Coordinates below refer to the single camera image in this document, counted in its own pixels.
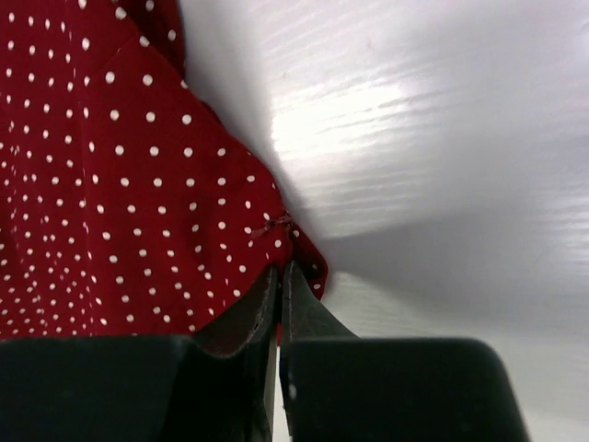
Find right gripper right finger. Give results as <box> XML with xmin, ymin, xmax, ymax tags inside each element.
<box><xmin>280</xmin><ymin>262</ymin><xmax>529</xmax><ymax>441</ymax></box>

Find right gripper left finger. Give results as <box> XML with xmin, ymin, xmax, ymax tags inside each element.
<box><xmin>1</xmin><ymin>266</ymin><xmax>278</xmax><ymax>441</ymax></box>

